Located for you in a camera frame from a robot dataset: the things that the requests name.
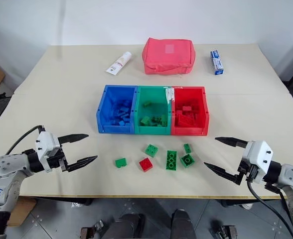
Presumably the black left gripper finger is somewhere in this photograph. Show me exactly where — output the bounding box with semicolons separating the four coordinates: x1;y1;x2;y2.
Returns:
57;133;90;145
66;155;98;173

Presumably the dark rounded shape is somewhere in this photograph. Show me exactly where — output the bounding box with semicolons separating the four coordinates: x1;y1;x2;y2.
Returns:
113;213;147;239
170;209;197;239

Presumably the red plastic bin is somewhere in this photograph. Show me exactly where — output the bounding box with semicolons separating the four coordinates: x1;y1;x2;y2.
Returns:
170;86;210;136

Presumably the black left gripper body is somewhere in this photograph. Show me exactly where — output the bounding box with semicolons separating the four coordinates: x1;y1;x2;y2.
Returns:
46;144;69;173

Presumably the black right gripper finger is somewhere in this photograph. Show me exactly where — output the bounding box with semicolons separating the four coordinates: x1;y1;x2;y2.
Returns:
203;161;242;186
214;136;248;150

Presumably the flat brown cardboard piece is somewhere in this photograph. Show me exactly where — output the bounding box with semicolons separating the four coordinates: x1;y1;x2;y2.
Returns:
6;197;37;227

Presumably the blue plastic bin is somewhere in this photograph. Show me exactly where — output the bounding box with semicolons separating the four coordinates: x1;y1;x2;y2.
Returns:
96;85;139;134

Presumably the green plastic bin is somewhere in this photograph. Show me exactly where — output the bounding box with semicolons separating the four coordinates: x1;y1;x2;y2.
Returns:
134;86;175;135

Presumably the white tape strip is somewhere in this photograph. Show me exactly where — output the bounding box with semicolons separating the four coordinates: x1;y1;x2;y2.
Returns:
163;86;175;104

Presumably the blue and white carton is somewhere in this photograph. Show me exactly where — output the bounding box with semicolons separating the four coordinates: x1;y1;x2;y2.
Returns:
209;50;226;76

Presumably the green square toy brick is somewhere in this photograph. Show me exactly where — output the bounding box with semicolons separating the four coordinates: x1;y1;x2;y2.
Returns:
145;143;159;158
180;153;196;168

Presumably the red sloped toy brick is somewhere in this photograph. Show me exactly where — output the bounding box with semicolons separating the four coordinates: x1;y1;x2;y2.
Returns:
177;115;197;127

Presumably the pink fabric pouch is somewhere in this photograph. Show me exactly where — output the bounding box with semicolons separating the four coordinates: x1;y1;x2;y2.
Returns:
142;37;197;75

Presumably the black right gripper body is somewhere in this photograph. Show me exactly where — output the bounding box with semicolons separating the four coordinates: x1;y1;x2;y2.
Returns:
237;159;259;182

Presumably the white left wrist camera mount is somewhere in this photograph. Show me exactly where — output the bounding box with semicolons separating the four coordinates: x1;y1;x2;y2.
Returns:
34;131;63;173

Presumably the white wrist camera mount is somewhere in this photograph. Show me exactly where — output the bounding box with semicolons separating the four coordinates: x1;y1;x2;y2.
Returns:
240;140;273;184
34;131;63;173

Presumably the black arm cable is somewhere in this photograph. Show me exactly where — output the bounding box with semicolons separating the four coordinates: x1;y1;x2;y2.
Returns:
5;125;46;155
247;178;293;239

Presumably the white cream tube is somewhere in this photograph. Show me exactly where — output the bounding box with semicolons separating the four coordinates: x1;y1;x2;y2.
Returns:
105;51;133;76

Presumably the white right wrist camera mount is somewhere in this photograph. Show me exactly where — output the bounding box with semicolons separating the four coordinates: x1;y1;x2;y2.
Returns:
240;140;273;184

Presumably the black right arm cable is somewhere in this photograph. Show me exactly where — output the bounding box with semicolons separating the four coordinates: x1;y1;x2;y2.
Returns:
247;178;293;239

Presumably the long green toy brick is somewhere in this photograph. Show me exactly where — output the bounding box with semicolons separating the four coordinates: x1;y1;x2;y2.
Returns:
165;150;178;171

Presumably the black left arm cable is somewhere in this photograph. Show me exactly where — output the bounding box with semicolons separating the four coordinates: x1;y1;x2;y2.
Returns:
5;125;46;155

